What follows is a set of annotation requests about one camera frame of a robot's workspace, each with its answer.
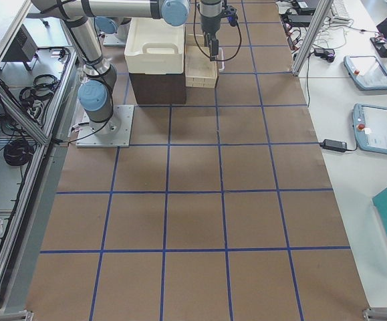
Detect cream plastic bin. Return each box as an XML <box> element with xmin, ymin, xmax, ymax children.
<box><xmin>124</xmin><ymin>18</ymin><xmax>184</xmax><ymax>74</ymax></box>

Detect black power brick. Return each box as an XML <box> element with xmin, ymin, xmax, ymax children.
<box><xmin>319</xmin><ymin>139</ymin><xmax>348</xmax><ymax>152</ymax></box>

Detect dark brown wooden cabinet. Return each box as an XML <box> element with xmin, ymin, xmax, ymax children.
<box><xmin>129</xmin><ymin>73</ymin><xmax>186</xmax><ymax>105</ymax></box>

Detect near blue teach pendant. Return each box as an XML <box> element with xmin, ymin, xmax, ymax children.
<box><xmin>352</xmin><ymin>104</ymin><xmax>387</xmax><ymax>154</ymax></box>

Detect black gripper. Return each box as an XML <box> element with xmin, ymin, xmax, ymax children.
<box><xmin>203</xmin><ymin>31</ymin><xmax>219</xmax><ymax>61</ymax></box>

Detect blue teach pendant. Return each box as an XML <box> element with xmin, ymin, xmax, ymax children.
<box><xmin>352</xmin><ymin>104</ymin><xmax>387</xmax><ymax>154</ymax></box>
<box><xmin>344</xmin><ymin>56</ymin><xmax>387</xmax><ymax>91</ymax></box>

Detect aluminium frame post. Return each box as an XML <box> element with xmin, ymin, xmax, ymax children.
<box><xmin>292</xmin><ymin>0</ymin><xmax>333</xmax><ymax>76</ymax></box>

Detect light wooden drawer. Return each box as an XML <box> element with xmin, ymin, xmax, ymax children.
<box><xmin>185</xmin><ymin>45</ymin><xmax>219</xmax><ymax>88</ymax></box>

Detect white drawer handle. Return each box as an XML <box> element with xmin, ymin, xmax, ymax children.
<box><xmin>217</xmin><ymin>47</ymin><xmax>225</xmax><ymax>72</ymax></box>

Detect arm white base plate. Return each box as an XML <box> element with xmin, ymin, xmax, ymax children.
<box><xmin>103</xmin><ymin>33</ymin><xmax>128</xmax><ymax>47</ymax></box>
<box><xmin>75</xmin><ymin>105</ymin><xmax>135</xmax><ymax>148</ymax></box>

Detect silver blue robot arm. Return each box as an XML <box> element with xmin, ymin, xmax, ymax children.
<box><xmin>196</xmin><ymin>0</ymin><xmax>223</xmax><ymax>61</ymax></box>
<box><xmin>32</xmin><ymin>0</ymin><xmax>190</xmax><ymax>136</ymax></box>

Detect far blue teach pendant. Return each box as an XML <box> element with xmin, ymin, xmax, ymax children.
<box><xmin>344</xmin><ymin>56</ymin><xmax>387</xmax><ymax>91</ymax></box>

